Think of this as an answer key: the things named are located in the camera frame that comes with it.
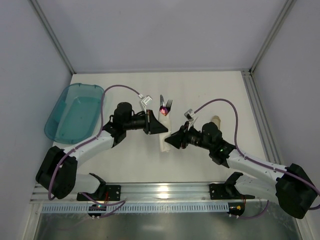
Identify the iridescent pink spoon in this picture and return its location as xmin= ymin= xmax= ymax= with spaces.
xmin=159 ymin=106 xmax=169 ymax=116

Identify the silver table knife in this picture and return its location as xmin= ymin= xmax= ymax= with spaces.
xmin=159 ymin=94 xmax=166 ymax=110

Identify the black fork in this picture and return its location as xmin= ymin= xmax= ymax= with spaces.
xmin=164 ymin=99 xmax=173 ymax=115

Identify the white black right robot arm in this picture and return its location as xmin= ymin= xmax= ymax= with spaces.
xmin=165 ymin=122 xmax=320 ymax=219

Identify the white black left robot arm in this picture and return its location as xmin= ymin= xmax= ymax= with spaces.
xmin=35 ymin=102 xmax=169 ymax=201

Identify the beige oval cutlery tray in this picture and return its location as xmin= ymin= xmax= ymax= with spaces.
xmin=211 ymin=115 xmax=221 ymax=129

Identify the teal transparent plastic bin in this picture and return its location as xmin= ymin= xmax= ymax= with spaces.
xmin=44 ymin=83 xmax=104 ymax=145

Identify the right black controller board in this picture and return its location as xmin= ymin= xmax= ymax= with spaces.
xmin=227 ymin=202 xmax=246 ymax=217

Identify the black controller board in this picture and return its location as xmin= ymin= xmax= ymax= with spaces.
xmin=88 ymin=204 xmax=107 ymax=218
xmin=227 ymin=202 xmax=246 ymax=217

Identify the left black controller board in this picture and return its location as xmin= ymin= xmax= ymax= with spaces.
xmin=88 ymin=204 xmax=107 ymax=218

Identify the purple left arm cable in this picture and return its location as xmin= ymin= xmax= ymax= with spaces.
xmin=47 ymin=84 xmax=143 ymax=219

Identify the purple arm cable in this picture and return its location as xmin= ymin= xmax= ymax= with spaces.
xmin=47 ymin=84 xmax=143 ymax=219
xmin=193 ymin=98 xmax=320 ymax=220

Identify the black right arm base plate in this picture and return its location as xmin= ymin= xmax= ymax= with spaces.
xmin=208 ymin=183 xmax=256 ymax=200

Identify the aluminium front rail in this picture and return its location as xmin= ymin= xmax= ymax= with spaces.
xmin=29 ymin=179 xmax=304 ymax=205

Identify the aluminium rail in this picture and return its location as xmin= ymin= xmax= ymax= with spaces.
xmin=29 ymin=179 xmax=304 ymax=205
xmin=241 ymin=70 xmax=282 ymax=164

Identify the aluminium right side rail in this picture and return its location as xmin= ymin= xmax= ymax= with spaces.
xmin=241 ymin=70 xmax=282 ymax=164

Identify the white slotted cable duct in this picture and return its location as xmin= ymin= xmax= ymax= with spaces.
xmin=41 ymin=202 xmax=229 ymax=214

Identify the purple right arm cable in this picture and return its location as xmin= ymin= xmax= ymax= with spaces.
xmin=193 ymin=98 xmax=320 ymax=220

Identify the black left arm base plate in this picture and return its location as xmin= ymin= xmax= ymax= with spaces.
xmin=86 ymin=184 xmax=122 ymax=202

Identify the aluminium left corner post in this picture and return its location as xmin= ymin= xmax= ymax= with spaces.
xmin=28 ymin=0 xmax=76 ymax=75

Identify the aluminium corner post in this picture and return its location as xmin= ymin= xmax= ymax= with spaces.
xmin=28 ymin=0 xmax=76 ymax=75
xmin=249 ymin=0 xmax=297 ymax=75

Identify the aluminium right corner post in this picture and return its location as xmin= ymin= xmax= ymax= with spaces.
xmin=249 ymin=0 xmax=297 ymax=75

